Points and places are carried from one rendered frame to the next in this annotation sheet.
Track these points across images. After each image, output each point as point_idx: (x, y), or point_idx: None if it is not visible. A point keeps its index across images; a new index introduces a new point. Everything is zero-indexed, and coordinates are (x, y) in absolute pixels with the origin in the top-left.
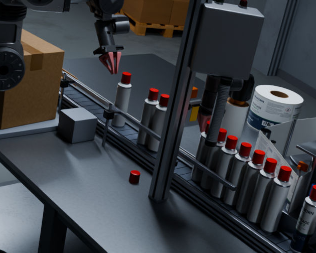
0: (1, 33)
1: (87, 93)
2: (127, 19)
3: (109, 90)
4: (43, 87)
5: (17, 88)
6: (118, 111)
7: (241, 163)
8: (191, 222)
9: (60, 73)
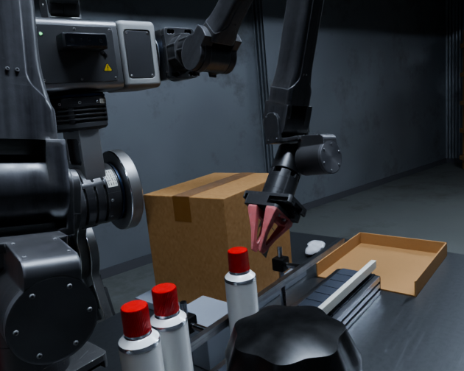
0: (77, 153)
1: (406, 311)
2: (321, 141)
3: None
4: (201, 252)
5: (164, 243)
6: (202, 327)
7: None
8: None
9: (225, 237)
